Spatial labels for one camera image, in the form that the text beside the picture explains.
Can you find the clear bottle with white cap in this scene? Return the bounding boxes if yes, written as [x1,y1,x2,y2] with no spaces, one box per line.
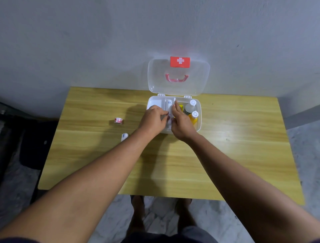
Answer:
[183,99,197,116]

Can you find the person's foot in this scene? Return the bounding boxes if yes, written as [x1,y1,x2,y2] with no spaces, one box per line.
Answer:
[130,195,146,235]
[175,199,197,228]

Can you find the white first aid box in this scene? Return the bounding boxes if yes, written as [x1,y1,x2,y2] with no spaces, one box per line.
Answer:
[147,56,210,135]

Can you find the black chair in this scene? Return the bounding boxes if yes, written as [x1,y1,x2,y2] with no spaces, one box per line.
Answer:
[0,101,59,201]

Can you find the person's left foot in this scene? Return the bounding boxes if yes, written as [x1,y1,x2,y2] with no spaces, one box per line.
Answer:
[130,195,146,235]

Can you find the person's left hand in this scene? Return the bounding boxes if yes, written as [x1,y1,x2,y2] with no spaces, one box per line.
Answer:
[138,105,169,138]

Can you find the person's right forearm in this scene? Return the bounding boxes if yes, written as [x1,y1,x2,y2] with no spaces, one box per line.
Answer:
[186,134,320,243]

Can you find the person's right foot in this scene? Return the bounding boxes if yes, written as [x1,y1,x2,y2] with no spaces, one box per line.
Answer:
[175,199,197,228]

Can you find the dark blue shirt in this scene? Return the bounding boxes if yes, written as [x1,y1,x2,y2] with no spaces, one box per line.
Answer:
[0,231,218,243]

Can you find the person's left forearm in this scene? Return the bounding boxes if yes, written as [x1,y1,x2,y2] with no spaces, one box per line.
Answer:
[0,129,150,243]

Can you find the person's right hand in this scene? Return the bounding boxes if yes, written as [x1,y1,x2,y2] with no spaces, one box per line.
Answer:
[171,100,199,143]

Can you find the grey shorts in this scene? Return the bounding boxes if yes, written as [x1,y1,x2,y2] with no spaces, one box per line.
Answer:
[181,226,215,243]

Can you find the yellow liquid bottle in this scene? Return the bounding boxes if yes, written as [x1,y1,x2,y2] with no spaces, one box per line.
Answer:
[189,111,200,126]

